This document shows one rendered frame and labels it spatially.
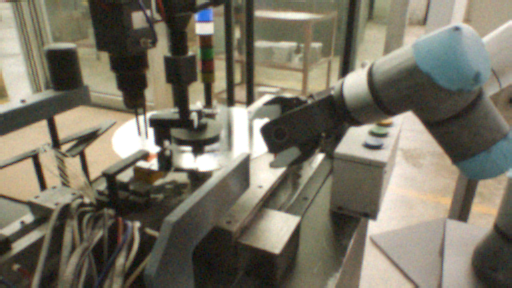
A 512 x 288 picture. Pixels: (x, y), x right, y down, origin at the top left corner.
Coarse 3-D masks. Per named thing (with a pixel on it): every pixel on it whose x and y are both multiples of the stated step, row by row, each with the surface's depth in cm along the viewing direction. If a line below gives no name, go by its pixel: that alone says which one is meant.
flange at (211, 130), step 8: (208, 120) 84; (200, 128) 79; (208, 128) 80; (216, 128) 80; (176, 136) 77; (184, 136) 77; (192, 136) 77; (200, 136) 77; (208, 136) 77; (216, 136) 78
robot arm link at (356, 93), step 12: (360, 72) 50; (348, 84) 51; (360, 84) 49; (348, 96) 50; (360, 96) 49; (348, 108) 51; (360, 108) 50; (372, 108) 49; (360, 120) 51; (372, 120) 51; (384, 120) 51
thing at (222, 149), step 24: (216, 120) 87; (240, 120) 87; (264, 120) 87; (120, 144) 76; (144, 144) 76; (192, 144) 76; (216, 144) 76; (240, 144) 76; (264, 144) 76; (144, 168) 68; (168, 168) 67; (192, 168) 67; (216, 168) 67
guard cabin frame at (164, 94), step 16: (32, 0) 151; (400, 0) 95; (32, 16) 153; (160, 16) 127; (224, 16) 118; (400, 16) 97; (32, 32) 154; (160, 32) 129; (400, 32) 98; (32, 48) 156; (160, 48) 132; (384, 48) 101; (32, 64) 160; (160, 64) 134; (48, 80) 164; (160, 80) 137; (96, 96) 154; (112, 96) 152; (160, 96) 140; (176, 96) 139
